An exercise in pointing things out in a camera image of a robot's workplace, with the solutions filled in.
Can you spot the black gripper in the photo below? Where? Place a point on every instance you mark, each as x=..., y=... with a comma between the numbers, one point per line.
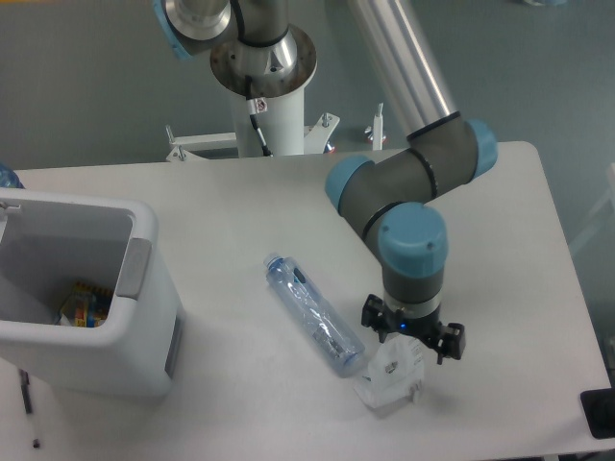
x=448, y=341

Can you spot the white paper wrapper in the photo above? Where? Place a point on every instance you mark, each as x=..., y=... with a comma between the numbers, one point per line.
x=395, y=372

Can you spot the clear blue plastic bottle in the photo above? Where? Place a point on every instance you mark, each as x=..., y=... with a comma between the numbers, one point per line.
x=328, y=332

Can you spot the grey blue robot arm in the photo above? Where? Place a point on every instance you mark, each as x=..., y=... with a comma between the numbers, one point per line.
x=386, y=203

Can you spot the white plastic trash can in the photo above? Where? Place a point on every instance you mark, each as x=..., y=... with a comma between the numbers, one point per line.
x=50, y=241

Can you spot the black device at table edge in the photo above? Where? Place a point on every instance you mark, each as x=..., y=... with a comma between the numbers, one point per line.
x=598, y=407

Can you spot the colourful snack wrapper in bin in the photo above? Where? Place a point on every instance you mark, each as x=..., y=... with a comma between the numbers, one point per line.
x=87, y=306

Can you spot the black pen on table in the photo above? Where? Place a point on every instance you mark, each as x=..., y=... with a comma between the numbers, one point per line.
x=28, y=407

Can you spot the blue bottle behind bin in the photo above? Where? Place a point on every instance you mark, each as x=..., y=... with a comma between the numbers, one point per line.
x=8, y=178

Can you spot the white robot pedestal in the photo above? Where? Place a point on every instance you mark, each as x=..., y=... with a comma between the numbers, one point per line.
x=266, y=87

